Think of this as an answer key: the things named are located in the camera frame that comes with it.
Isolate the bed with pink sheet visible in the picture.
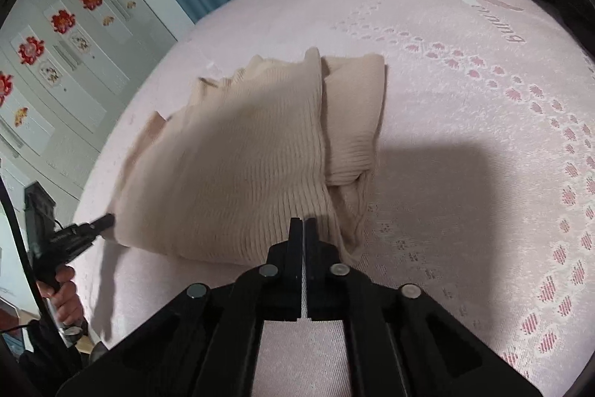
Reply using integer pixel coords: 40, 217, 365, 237
77, 0, 595, 397

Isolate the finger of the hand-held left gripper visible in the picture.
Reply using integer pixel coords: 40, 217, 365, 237
88, 213, 116, 236

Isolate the person's left hand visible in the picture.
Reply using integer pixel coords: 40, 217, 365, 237
39, 265, 85, 328

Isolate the person's left forearm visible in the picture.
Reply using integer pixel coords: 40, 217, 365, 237
19, 320, 87, 381

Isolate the beige knit sweater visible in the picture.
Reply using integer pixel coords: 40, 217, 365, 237
112, 47, 386, 265

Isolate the oval floral door ornament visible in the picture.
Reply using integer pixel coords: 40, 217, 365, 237
38, 61, 62, 86
69, 32, 91, 54

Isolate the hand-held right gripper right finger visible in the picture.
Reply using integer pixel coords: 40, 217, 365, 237
306, 218, 544, 397

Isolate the white wardrobe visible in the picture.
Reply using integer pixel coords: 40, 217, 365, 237
0, 0, 193, 202

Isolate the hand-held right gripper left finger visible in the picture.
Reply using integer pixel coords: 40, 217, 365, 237
56, 218, 304, 397

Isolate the row of red paper decorations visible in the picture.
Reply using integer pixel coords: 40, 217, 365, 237
0, 0, 127, 106

